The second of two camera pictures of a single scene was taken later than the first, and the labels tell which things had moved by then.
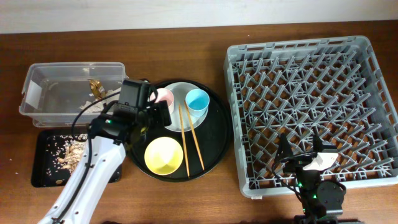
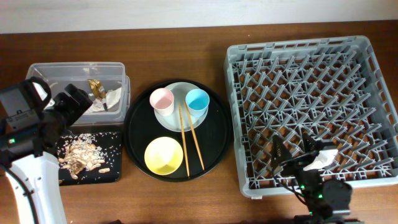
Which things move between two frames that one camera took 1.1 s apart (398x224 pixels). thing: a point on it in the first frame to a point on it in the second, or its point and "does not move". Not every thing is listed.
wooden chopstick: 194,137 does not move
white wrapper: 99,106 does not move
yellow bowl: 163,155 does not move
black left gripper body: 143,119 to 56,113
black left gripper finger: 160,114 to 74,106
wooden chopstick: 185,152 does not move
